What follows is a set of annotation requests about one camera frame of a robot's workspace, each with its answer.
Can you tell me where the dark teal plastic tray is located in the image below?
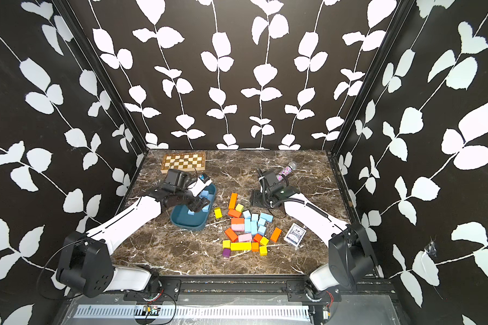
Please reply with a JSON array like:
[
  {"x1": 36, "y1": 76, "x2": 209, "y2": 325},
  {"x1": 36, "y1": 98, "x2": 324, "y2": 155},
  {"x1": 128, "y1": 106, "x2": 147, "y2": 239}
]
[{"x1": 170, "y1": 184, "x2": 217, "y2": 232}]

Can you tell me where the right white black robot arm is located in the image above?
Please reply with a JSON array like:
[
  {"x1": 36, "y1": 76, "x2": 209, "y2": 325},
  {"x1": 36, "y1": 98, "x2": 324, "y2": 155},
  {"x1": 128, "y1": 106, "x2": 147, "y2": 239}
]
[{"x1": 250, "y1": 169, "x2": 379, "y2": 292}]

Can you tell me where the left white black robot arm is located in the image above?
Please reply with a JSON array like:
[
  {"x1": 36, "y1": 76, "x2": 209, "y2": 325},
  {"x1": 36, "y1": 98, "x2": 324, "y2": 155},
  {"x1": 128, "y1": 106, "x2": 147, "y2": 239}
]
[{"x1": 56, "y1": 169, "x2": 212, "y2": 298}]

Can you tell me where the purple glitter microphone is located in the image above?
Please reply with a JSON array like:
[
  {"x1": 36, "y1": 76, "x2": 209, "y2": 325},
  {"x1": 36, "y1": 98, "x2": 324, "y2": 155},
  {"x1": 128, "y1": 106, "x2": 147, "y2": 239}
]
[{"x1": 277, "y1": 161, "x2": 297, "y2": 181}]

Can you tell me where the wooden chess board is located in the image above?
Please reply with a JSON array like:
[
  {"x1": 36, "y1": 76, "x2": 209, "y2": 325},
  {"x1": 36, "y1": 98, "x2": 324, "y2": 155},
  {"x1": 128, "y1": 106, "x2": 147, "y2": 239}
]
[{"x1": 161, "y1": 152, "x2": 206, "y2": 174}]

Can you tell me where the long orange block upper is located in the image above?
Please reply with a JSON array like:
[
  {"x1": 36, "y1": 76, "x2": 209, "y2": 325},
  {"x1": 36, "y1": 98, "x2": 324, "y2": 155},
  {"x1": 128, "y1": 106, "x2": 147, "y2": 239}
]
[{"x1": 229, "y1": 193, "x2": 238, "y2": 210}]

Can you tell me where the orange block right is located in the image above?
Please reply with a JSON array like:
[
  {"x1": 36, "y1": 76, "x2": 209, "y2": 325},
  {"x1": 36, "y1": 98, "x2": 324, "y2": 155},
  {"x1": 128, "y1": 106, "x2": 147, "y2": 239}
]
[{"x1": 270, "y1": 227, "x2": 281, "y2": 242}]

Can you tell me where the small yellow block left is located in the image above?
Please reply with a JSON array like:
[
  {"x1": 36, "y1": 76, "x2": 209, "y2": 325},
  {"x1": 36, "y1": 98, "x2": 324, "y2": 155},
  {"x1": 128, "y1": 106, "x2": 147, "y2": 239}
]
[{"x1": 214, "y1": 208, "x2": 222, "y2": 219}]

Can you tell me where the blue playing card deck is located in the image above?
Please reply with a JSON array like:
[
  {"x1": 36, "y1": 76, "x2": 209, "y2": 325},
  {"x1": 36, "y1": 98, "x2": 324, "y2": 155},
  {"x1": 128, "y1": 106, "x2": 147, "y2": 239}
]
[{"x1": 284, "y1": 223, "x2": 306, "y2": 249}]

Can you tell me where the orange red block lower left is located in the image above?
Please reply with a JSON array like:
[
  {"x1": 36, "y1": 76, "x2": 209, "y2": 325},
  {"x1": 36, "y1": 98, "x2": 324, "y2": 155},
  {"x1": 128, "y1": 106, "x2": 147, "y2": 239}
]
[{"x1": 224, "y1": 228, "x2": 238, "y2": 242}]

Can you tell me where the long yellow block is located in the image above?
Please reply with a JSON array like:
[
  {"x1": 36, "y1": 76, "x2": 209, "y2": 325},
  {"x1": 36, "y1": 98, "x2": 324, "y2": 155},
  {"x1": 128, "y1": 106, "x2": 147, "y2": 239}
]
[{"x1": 230, "y1": 242, "x2": 252, "y2": 251}]

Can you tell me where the purple cube block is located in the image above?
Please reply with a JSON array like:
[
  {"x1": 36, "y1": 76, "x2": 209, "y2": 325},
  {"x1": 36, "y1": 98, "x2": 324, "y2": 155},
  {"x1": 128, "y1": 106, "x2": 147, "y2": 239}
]
[{"x1": 222, "y1": 249, "x2": 231, "y2": 258}]

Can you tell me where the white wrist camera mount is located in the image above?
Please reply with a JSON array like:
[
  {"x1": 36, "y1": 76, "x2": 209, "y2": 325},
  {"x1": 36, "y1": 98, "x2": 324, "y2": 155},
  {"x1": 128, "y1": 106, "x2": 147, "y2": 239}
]
[{"x1": 188, "y1": 173, "x2": 212, "y2": 196}]

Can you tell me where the black front rail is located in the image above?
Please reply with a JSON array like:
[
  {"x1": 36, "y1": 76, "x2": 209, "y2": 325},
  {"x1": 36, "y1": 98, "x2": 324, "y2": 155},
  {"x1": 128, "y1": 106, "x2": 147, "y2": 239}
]
[{"x1": 106, "y1": 274, "x2": 399, "y2": 305}]

